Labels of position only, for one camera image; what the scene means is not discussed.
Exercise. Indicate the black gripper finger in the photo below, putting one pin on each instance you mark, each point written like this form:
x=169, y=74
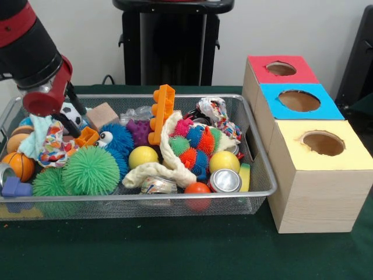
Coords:
x=66, y=124
x=75, y=99

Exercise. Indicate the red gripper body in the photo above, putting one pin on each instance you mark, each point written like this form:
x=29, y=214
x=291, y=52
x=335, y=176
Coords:
x=49, y=96

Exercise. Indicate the orange plastic tray block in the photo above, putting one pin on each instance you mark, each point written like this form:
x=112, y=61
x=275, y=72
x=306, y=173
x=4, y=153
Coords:
x=163, y=111

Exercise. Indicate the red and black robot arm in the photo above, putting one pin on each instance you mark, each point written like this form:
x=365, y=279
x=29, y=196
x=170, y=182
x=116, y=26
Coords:
x=26, y=41

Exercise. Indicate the wooden box with three holes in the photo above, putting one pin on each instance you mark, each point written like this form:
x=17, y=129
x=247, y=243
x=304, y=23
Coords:
x=315, y=198

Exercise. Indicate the small soccer ball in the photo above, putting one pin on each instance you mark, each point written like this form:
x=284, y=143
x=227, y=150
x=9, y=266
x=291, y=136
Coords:
x=72, y=115

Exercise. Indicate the colourful polka-dot cloth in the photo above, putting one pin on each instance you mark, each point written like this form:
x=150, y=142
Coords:
x=55, y=146

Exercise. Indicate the orange plastic toy piece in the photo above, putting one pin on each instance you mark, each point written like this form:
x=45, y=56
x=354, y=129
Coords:
x=86, y=137

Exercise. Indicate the mint green cloth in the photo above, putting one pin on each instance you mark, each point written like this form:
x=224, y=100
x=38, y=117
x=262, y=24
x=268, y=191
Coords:
x=35, y=137

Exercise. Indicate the large green spiky ball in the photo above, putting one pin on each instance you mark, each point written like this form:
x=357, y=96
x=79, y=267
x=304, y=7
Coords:
x=91, y=170

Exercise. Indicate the blue furry googly-eyed toy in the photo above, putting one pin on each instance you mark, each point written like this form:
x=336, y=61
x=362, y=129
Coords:
x=118, y=144

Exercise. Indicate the green spiky googly-eyed toy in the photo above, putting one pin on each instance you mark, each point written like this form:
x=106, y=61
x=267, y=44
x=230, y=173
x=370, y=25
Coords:
x=49, y=182

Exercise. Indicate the yellow ball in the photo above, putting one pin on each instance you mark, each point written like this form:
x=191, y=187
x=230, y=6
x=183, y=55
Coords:
x=143, y=156
x=224, y=161

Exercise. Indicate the green cloth table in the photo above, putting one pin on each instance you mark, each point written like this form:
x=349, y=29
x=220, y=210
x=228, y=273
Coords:
x=175, y=251

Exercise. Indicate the black floor stand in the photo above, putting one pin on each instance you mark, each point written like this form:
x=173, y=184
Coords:
x=358, y=64

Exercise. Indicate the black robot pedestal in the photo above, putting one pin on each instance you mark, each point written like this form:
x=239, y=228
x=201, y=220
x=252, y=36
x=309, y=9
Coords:
x=169, y=46

